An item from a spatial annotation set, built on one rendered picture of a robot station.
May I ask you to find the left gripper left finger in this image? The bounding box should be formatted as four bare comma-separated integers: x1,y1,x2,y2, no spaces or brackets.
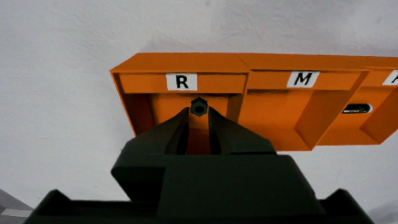
119,107,189,155

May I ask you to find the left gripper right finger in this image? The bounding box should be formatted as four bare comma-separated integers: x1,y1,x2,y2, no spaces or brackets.
208,106,277,155

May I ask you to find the black hex nut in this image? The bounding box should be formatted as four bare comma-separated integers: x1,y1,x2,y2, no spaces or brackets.
191,97,208,117

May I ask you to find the orange rack of bins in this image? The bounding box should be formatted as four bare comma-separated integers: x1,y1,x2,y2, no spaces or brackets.
109,52,398,155

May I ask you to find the black aaa battery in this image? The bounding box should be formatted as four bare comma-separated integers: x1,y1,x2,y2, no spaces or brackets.
341,103,373,114

